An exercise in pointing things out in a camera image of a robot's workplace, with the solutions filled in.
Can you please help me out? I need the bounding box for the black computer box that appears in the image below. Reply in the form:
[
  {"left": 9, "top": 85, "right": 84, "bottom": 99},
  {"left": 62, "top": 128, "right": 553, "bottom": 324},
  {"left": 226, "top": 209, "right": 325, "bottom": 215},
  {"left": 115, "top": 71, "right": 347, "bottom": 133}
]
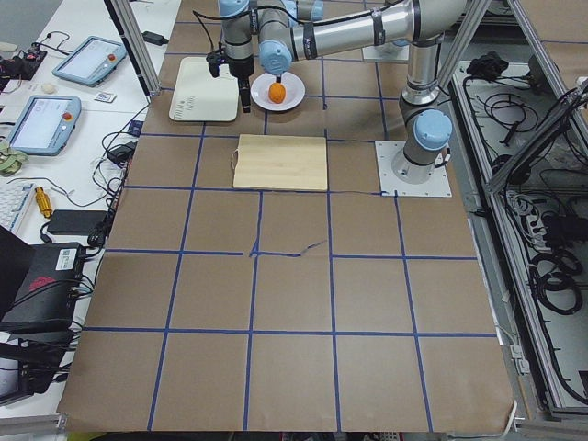
[{"left": 1, "top": 242, "right": 85, "bottom": 334}]

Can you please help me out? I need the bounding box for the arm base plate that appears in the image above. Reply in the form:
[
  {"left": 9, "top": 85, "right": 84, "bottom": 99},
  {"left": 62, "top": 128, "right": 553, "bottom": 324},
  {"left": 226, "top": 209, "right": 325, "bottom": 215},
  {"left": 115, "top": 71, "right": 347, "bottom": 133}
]
[
  {"left": 362, "top": 40, "right": 410, "bottom": 64},
  {"left": 375, "top": 141, "right": 452, "bottom": 198}
]

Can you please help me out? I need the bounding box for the cream bear tray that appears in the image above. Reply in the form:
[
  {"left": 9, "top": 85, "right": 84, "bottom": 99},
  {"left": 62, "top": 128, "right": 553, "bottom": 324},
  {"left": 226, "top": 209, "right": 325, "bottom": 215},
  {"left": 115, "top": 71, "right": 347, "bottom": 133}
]
[{"left": 168, "top": 57, "right": 239, "bottom": 122}]

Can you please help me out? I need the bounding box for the blue teach pendant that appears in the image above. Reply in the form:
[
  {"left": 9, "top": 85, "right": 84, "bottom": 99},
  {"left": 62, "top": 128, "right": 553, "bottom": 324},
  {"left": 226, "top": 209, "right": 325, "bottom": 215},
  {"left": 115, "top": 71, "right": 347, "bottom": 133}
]
[
  {"left": 8, "top": 96, "right": 82, "bottom": 156},
  {"left": 52, "top": 36, "right": 127, "bottom": 86}
]

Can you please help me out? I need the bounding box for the far blue teach pendant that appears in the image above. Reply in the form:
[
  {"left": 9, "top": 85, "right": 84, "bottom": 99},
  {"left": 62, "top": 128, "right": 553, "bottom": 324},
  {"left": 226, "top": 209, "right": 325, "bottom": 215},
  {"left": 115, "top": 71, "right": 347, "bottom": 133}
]
[{"left": 52, "top": 36, "right": 127, "bottom": 86}]

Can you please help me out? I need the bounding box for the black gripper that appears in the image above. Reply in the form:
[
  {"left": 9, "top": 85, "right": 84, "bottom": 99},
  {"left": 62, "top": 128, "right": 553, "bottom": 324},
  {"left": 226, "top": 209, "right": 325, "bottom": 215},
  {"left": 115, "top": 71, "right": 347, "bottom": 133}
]
[{"left": 228, "top": 55, "right": 254, "bottom": 113}]

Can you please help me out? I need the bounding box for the aluminium cable rack frame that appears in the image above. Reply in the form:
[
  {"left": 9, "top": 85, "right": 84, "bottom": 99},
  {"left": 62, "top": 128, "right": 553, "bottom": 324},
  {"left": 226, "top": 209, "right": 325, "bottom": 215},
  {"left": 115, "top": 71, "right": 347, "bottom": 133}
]
[{"left": 449, "top": 1, "right": 587, "bottom": 424}]

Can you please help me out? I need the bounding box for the wooden cutting board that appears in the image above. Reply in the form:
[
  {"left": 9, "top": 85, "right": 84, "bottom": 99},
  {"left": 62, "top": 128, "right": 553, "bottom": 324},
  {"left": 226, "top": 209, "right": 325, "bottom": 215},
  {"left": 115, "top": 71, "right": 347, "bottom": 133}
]
[{"left": 233, "top": 134, "right": 328, "bottom": 191}]

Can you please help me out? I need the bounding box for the orange fruit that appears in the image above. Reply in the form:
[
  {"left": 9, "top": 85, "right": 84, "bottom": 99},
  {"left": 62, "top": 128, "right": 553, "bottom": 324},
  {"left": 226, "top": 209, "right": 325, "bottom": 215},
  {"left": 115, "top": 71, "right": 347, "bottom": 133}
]
[{"left": 267, "top": 82, "right": 287, "bottom": 104}]

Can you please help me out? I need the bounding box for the white keyboard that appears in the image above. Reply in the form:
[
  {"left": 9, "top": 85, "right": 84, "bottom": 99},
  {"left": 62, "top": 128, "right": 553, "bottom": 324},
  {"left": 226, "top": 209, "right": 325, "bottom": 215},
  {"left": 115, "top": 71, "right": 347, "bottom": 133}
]
[{"left": 1, "top": 183, "right": 35, "bottom": 233}]

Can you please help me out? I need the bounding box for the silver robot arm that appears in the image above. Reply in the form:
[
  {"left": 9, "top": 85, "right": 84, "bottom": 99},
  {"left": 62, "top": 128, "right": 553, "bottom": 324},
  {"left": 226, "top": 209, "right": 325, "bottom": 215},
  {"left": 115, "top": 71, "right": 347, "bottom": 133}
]
[
  {"left": 206, "top": 1, "right": 323, "bottom": 113},
  {"left": 257, "top": 1, "right": 466, "bottom": 167}
]

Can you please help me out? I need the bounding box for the near blue teach pendant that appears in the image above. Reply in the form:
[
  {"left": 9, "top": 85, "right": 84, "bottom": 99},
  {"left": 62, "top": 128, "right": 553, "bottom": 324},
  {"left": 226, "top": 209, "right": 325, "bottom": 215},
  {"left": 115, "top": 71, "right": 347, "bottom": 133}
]
[{"left": 8, "top": 96, "right": 82, "bottom": 156}]

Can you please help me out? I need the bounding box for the white round plate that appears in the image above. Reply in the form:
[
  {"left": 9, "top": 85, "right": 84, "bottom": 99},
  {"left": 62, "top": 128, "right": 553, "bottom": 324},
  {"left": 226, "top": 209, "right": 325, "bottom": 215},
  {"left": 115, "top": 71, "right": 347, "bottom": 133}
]
[{"left": 251, "top": 73, "right": 305, "bottom": 111}]

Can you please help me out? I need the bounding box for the aluminium frame post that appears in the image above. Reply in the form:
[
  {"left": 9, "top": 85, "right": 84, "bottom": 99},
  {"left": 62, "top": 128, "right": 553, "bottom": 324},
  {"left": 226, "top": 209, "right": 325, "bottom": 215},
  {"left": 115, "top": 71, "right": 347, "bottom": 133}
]
[{"left": 104, "top": 0, "right": 161, "bottom": 97}]

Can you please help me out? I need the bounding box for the gold cylindrical connector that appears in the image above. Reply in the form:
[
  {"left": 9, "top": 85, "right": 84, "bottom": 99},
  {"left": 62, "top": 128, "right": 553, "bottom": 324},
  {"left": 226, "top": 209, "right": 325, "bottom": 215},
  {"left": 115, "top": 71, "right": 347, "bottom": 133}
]
[{"left": 35, "top": 187, "right": 53, "bottom": 219}]

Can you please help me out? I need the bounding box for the black power adapter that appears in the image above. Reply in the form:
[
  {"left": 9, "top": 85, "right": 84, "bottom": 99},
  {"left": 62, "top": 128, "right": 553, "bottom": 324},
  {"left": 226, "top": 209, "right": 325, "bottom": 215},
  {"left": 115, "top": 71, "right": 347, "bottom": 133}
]
[{"left": 47, "top": 209, "right": 107, "bottom": 235}]

